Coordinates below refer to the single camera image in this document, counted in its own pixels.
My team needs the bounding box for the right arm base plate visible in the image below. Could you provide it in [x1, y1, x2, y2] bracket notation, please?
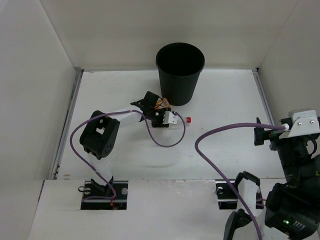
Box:
[215, 179, 238, 210]

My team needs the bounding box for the left aluminium frame rail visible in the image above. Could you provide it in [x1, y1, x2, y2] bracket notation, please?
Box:
[48, 67, 84, 180]

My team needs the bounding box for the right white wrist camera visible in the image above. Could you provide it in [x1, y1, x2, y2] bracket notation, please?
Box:
[279, 108, 320, 139]

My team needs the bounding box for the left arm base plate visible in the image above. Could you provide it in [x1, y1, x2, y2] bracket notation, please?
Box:
[78, 179, 129, 211]

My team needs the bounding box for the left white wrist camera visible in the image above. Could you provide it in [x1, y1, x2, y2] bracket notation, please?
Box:
[162, 111, 179, 125]

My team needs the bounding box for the black plastic waste bin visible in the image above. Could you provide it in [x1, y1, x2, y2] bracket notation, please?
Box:
[155, 42, 205, 106]

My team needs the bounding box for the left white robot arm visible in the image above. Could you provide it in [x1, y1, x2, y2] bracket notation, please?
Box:
[79, 91, 178, 160]

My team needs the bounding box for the aluminium frame rail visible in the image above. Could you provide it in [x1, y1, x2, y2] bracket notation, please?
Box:
[252, 68, 275, 125]
[48, 67, 84, 180]

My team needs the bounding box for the red label clear bottle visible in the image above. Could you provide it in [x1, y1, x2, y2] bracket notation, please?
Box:
[167, 111, 192, 130]

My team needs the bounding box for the right aluminium frame rail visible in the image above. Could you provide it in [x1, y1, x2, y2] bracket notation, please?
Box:
[252, 68, 275, 125]

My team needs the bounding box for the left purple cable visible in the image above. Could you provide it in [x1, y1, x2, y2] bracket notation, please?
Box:
[69, 109, 186, 205]

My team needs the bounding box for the small orange juice bottle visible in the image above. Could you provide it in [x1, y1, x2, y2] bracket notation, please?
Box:
[154, 98, 171, 110]

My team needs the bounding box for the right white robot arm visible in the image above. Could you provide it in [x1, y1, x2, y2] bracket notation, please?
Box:
[224, 115, 320, 240]

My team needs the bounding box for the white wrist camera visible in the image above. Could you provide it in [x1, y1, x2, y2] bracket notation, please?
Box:
[162, 111, 179, 125]
[279, 108, 320, 139]

